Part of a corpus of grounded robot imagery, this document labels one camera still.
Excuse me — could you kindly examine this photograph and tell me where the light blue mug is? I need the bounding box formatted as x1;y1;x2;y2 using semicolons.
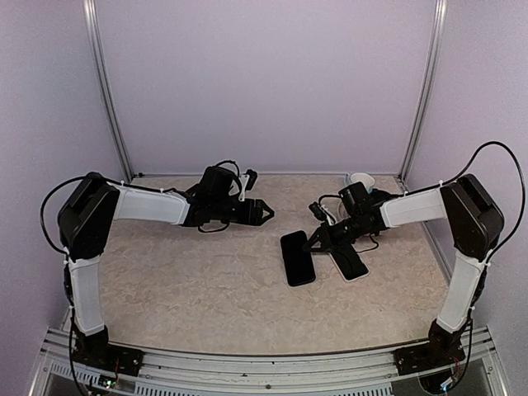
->
345;172;375;193

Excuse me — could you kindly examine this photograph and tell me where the pink phone case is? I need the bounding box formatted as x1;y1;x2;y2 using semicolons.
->
328;243;370;284

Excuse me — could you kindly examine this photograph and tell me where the right aluminium frame post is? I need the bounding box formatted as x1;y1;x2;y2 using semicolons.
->
398;0;448;182

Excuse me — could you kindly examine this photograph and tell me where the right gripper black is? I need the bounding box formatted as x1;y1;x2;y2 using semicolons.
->
305;213;372;252

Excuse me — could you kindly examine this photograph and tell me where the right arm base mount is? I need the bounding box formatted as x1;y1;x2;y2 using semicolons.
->
394;339;465;375

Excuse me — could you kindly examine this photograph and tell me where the black phone case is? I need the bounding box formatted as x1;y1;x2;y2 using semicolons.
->
279;229;318;289

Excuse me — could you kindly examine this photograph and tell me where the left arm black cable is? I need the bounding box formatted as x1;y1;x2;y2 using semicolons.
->
40;175;90;253

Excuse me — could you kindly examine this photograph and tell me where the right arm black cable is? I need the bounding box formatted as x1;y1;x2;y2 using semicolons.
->
453;141;526;265

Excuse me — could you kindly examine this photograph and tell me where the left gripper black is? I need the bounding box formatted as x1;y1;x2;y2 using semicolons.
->
212;197;276;226

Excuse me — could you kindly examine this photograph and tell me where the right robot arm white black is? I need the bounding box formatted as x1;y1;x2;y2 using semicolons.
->
303;174;504;366

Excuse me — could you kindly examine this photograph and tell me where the aluminium frame post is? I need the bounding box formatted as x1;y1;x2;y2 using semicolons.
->
82;0;134;182
398;0;448;182

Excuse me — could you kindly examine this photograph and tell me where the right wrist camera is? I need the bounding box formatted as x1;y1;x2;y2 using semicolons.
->
309;181;371;225

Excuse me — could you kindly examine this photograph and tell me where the front aluminium rail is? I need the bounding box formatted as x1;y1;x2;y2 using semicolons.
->
28;328;509;395

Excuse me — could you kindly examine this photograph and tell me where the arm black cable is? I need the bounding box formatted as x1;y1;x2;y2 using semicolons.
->
453;141;526;265
40;175;90;253

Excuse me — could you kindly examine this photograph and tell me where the left aluminium frame post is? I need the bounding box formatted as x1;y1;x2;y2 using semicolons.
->
82;0;134;182

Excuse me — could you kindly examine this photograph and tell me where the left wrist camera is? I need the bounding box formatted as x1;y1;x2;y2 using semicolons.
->
238;169;258;202

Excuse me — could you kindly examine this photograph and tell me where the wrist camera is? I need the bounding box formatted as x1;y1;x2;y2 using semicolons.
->
238;169;258;202
309;181;371;225

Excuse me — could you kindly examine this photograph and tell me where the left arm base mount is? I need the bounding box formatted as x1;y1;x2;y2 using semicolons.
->
73;332;144;377

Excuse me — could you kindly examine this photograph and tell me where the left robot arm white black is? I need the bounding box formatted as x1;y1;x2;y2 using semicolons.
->
58;164;275;367

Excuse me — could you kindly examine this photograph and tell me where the dark green mug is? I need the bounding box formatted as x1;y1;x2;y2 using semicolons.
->
370;189;394;201

